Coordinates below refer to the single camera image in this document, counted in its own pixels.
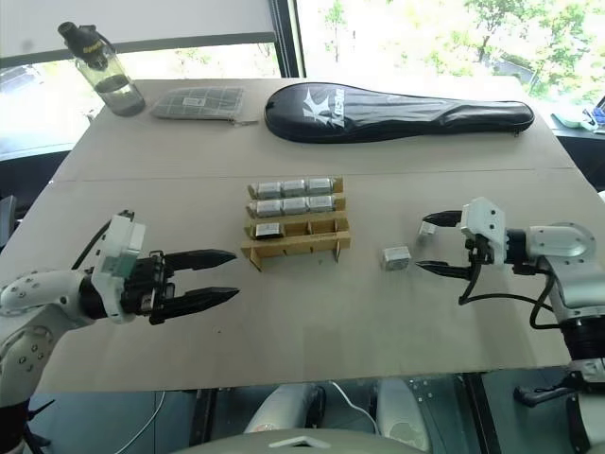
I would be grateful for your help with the small silver battery block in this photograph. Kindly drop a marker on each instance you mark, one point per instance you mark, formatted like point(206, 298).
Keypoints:
point(396, 258)

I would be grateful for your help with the wooden tiered rack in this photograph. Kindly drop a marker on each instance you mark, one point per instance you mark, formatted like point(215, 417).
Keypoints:
point(293, 236)

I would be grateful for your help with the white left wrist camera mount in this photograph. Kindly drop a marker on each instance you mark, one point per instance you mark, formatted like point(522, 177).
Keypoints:
point(124, 239)

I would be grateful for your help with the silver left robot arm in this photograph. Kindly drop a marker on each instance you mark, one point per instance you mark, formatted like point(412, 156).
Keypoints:
point(28, 293)

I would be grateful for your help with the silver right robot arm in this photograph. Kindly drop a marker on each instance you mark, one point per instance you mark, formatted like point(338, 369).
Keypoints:
point(562, 255)

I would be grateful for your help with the dark chair back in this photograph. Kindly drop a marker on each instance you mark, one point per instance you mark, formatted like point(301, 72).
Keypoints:
point(6, 220)

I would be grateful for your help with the black racket bag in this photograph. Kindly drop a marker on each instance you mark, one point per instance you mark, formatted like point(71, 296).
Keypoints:
point(378, 111)

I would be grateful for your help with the black bracket under table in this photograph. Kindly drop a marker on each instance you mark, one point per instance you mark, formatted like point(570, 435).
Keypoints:
point(558, 385)

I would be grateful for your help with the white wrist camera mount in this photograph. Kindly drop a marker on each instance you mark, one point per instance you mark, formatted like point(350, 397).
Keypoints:
point(487, 222)
point(124, 239)

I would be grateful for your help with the grey robot torso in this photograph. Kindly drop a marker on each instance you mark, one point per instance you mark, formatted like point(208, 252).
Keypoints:
point(302, 442)

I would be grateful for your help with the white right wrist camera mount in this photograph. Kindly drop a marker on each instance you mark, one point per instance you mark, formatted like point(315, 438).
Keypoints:
point(487, 222)

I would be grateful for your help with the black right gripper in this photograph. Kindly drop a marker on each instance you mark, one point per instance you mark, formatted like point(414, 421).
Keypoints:
point(478, 253)

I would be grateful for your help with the grey robot leg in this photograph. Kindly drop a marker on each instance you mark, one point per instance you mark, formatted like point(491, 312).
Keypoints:
point(402, 411)
point(283, 406)

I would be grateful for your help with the grey mesh zipper pouch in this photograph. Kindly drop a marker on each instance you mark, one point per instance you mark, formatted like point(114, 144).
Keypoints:
point(198, 101)

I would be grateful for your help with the green and blue items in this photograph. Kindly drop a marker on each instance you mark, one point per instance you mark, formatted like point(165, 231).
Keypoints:
point(579, 118)

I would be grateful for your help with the small silver camera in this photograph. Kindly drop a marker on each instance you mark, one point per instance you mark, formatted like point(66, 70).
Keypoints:
point(268, 208)
point(426, 232)
point(295, 187)
point(321, 204)
point(320, 185)
point(268, 188)
point(295, 206)

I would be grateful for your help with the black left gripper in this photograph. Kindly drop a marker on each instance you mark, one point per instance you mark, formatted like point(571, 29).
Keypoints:
point(146, 284)

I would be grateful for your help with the clear water bottle black lid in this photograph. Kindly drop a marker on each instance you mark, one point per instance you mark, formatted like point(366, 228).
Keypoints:
point(111, 80)

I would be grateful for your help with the black window frame pillar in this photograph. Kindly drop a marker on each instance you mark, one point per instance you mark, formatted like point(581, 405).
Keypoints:
point(289, 38)

